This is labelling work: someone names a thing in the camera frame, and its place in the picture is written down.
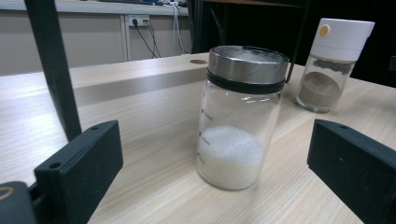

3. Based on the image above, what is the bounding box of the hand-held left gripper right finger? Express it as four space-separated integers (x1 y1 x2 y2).
306 119 396 224

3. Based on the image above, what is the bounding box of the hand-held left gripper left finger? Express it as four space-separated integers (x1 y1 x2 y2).
33 119 124 224

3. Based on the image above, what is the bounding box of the glass jar with metal lid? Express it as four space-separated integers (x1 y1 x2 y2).
195 45 290 191

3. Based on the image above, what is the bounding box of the beige cabinet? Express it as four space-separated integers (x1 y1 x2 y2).
0 0 192 77

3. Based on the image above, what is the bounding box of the black power cable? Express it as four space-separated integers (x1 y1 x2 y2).
145 20 163 59
134 20 159 60

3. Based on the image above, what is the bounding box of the white wall socket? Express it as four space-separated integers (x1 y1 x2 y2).
128 14 150 27

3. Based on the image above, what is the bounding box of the white cable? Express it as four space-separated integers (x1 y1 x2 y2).
170 3 189 56

